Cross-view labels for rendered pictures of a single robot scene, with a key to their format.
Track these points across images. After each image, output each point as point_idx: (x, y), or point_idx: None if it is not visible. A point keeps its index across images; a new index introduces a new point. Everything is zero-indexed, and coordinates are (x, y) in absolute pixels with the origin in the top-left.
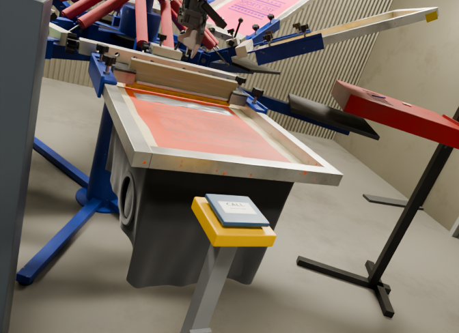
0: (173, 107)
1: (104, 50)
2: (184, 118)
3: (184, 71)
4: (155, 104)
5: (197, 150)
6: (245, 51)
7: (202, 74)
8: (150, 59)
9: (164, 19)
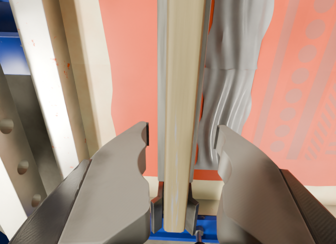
0: (263, 111)
1: None
2: (331, 107)
3: (194, 109)
4: (257, 146)
5: None
6: None
7: (185, 21)
8: (2, 136)
9: None
